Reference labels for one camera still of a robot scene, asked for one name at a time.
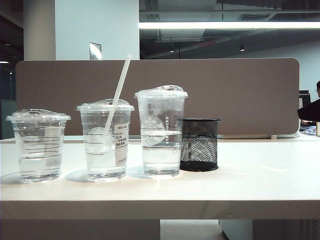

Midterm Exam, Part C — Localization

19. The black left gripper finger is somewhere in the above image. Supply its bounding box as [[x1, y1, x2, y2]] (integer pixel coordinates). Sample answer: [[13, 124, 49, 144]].
[[297, 98, 320, 121]]

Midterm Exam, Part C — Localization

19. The white plastic straw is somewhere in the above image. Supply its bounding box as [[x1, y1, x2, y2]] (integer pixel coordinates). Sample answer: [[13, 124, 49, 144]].
[[100, 53, 133, 154]]

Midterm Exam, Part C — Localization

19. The large clear cup lid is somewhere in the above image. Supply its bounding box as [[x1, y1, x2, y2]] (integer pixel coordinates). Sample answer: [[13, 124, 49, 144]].
[[134, 84, 189, 99]]

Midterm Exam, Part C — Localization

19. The large clear Starbucks cup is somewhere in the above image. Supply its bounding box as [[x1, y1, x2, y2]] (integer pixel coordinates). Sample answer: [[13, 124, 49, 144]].
[[136, 96, 186, 178]]

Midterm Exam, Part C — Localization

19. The medium clear cup lid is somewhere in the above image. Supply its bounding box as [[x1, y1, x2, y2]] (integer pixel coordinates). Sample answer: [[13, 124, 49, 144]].
[[75, 98, 136, 112]]

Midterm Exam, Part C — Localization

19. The medium clear cup with label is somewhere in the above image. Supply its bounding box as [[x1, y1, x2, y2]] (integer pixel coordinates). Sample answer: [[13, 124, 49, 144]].
[[79, 109, 132, 183]]

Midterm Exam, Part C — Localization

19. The small clear cup lid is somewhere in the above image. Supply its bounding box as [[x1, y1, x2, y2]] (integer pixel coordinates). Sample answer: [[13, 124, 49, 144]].
[[5, 108, 72, 124]]

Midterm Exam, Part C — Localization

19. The small clear cup with lines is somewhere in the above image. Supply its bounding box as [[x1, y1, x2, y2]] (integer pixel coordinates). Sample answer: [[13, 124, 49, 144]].
[[13, 120, 66, 183]]

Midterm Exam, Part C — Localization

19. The brown fabric desk divider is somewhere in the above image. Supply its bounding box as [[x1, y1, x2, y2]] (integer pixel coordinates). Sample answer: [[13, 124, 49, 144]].
[[15, 57, 301, 137]]

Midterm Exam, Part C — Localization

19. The black mesh pen holder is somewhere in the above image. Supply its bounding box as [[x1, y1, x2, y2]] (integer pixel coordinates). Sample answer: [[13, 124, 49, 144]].
[[178, 117, 221, 172]]

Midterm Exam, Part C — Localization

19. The long ceiling light strip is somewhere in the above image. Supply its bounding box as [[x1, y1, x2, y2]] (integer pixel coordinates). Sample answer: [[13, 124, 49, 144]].
[[138, 21, 320, 30]]

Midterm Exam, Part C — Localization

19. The sign on white pillar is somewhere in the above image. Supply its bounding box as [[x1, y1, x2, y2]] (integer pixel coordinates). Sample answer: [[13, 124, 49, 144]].
[[89, 41, 103, 61]]

